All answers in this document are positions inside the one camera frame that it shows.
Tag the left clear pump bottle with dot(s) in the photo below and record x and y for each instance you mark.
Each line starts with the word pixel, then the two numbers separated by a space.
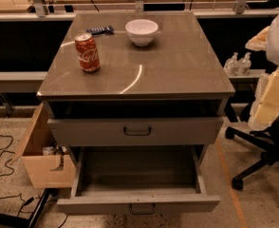
pixel 230 65

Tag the cardboard box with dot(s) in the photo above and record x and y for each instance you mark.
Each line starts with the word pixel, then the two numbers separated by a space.
pixel 44 171

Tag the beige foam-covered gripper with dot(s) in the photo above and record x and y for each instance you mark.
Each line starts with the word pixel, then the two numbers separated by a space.
pixel 265 108

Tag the grey drawer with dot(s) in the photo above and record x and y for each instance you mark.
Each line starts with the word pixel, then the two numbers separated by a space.
pixel 137 180
pixel 135 132

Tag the small jar in box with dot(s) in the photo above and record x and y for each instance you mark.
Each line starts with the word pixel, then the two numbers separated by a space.
pixel 48 150

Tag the white ceramic bowl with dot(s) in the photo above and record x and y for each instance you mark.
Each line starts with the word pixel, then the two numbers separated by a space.
pixel 141 31

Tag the dark blue snack bar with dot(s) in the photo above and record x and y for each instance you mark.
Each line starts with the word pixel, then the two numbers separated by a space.
pixel 101 30

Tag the grey top drawer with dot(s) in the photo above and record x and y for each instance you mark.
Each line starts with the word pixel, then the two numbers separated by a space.
pixel 135 132

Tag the grey drawer cabinet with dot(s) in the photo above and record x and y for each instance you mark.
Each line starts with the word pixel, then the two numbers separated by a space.
pixel 176 76

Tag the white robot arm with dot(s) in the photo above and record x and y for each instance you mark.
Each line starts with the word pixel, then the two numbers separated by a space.
pixel 265 108

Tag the red cola can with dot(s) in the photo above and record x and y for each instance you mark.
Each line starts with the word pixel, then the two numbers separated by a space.
pixel 87 52

